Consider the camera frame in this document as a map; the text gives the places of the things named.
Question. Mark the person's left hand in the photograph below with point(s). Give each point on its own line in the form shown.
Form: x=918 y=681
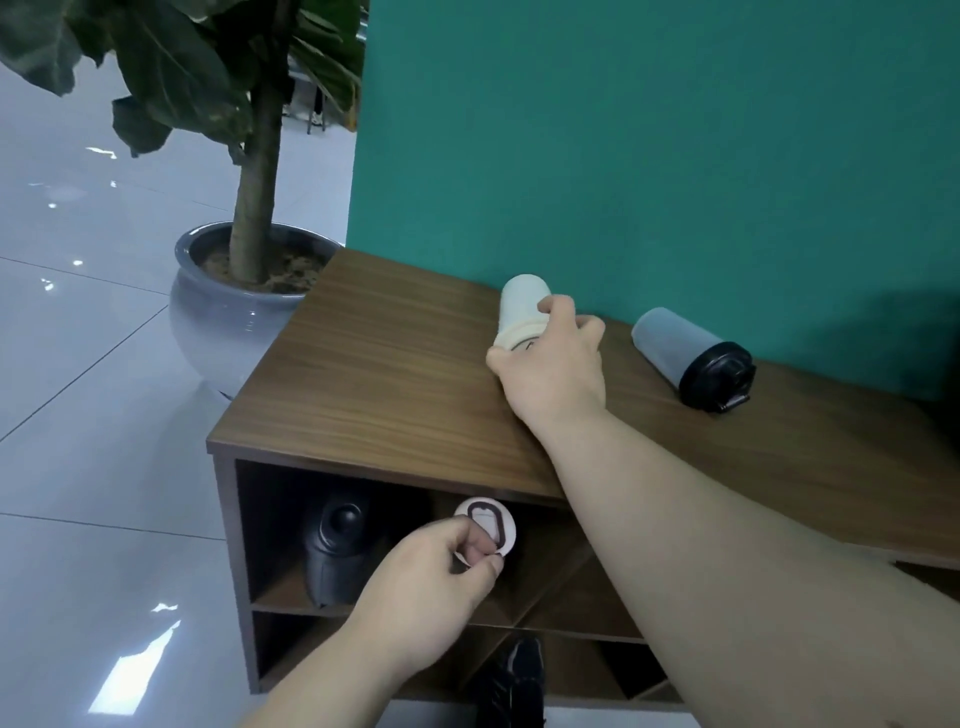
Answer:
x=420 y=592

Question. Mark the person's right hand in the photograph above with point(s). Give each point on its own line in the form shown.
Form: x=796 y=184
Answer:
x=555 y=375

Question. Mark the person's right thumb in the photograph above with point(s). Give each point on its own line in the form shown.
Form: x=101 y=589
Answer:
x=501 y=358

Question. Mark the person's right middle finger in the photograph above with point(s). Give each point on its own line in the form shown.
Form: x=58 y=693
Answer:
x=591 y=328

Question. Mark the person's left thumb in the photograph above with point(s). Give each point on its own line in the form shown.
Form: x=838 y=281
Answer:
x=484 y=574

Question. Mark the white tumbler with brown-ringed lid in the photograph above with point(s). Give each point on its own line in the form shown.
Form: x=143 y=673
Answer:
x=501 y=517

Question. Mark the white tumbler with cream lid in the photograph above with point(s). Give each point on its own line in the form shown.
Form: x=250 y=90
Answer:
x=523 y=301

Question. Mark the person's left forearm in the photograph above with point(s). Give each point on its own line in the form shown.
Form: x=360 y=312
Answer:
x=330 y=686

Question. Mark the person's right forearm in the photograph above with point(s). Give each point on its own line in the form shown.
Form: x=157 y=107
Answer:
x=735 y=585

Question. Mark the grey tumbler with black lid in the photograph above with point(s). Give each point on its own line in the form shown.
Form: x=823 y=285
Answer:
x=667 y=343

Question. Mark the brown wooden cabinet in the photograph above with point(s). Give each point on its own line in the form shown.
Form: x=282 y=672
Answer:
x=390 y=375

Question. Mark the person's black shoe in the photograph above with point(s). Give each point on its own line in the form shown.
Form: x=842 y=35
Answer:
x=514 y=686

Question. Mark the grey ceramic plant pot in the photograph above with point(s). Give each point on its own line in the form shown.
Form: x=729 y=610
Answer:
x=225 y=330

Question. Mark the green fiddle-leaf plant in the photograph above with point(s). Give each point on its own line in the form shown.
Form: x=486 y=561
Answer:
x=251 y=187

